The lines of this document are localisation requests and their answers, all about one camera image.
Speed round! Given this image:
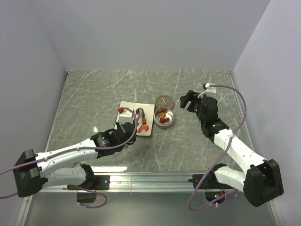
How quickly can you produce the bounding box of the round metal lunch tin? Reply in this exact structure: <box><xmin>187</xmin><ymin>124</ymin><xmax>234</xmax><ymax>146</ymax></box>
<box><xmin>153</xmin><ymin>107</ymin><xmax>175</xmax><ymax>129</ymax></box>

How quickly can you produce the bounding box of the brown chicken drumstick piece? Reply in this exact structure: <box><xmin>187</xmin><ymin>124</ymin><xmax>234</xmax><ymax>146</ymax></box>
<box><xmin>159</xmin><ymin>118</ymin><xmax>170</xmax><ymax>124</ymax></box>

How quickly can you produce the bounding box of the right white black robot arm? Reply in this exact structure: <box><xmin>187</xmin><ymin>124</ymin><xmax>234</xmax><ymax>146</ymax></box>
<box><xmin>180</xmin><ymin>90</ymin><xmax>284</xmax><ymax>207</ymax></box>

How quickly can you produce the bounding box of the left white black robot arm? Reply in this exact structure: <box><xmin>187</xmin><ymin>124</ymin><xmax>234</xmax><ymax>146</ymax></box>
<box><xmin>13</xmin><ymin>122</ymin><xmax>136</xmax><ymax>198</ymax></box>

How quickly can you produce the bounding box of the round taupe lid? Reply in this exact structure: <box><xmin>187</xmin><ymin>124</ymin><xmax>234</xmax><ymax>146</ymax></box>
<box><xmin>155</xmin><ymin>95</ymin><xmax>174</xmax><ymax>109</ymax></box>

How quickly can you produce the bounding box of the orange shrimp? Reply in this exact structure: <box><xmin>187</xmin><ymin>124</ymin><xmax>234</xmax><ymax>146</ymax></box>
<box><xmin>137</xmin><ymin>124</ymin><xmax>149</xmax><ymax>133</ymax></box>

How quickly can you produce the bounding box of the brown mushroom slice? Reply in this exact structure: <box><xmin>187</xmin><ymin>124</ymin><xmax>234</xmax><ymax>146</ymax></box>
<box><xmin>136</xmin><ymin>108</ymin><xmax>145</xmax><ymax>118</ymax></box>

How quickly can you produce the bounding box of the white square plate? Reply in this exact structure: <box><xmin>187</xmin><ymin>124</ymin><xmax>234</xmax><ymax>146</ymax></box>
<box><xmin>114</xmin><ymin>100</ymin><xmax>155</xmax><ymax>137</ymax></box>

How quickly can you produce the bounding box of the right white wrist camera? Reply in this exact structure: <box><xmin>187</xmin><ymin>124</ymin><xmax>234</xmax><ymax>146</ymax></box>
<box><xmin>198</xmin><ymin>83</ymin><xmax>217</xmax><ymax>98</ymax></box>

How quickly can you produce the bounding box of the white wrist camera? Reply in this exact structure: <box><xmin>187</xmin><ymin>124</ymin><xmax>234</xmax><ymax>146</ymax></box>
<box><xmin>198</xmin><ymin>83</ymin><xmax>217</xmax><ymax>98</ymax></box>
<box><xmin>117</xmin><ymin>107</ymin><xmax>135</xmax><ymax>124</ymax></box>

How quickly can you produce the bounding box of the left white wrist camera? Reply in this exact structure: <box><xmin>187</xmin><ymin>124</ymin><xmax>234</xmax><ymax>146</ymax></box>
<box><xmin>117</xmin><ymin>107</ymin><xmax>135</xmax><ymax>124</ymax></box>

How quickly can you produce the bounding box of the aluminium front rail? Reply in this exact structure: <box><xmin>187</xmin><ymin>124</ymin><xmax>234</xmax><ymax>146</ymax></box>
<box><xmin>37</xmin><ymin>173</ymin><xmax>238</xmax><ymax>194</ymax></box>

